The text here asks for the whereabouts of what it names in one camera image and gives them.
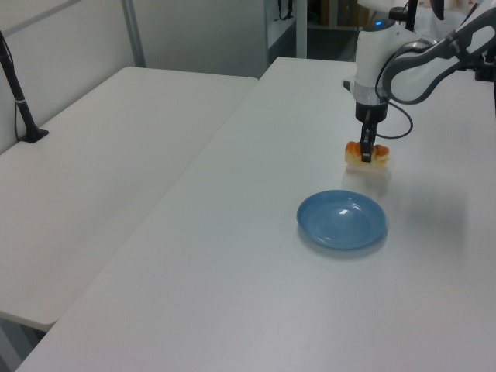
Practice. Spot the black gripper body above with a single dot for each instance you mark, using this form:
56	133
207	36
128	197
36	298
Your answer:
370	112

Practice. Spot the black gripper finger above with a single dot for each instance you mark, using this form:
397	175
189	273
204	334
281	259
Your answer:
374	133
366	145

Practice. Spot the orange topped bread piece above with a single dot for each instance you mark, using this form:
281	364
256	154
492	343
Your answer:
381	156

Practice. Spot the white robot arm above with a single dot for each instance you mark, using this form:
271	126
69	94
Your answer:
368	58

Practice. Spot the blue round plate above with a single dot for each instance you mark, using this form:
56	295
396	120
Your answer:
341	219

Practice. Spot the white paper sheets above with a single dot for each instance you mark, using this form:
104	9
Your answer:
430	27

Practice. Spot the black upright pole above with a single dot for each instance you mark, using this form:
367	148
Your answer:
411	15

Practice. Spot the black clamp stand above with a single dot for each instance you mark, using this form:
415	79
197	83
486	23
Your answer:
484	73

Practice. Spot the black curved object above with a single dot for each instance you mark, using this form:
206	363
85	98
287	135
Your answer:
438	7

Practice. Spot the white side table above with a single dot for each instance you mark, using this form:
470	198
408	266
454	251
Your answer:
97	174

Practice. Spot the white shelf frame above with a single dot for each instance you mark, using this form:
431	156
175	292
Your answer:
301	31

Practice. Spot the white partition post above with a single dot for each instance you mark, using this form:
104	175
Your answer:
133	31

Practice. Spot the black camera stand pole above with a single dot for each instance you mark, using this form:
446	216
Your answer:
19	104

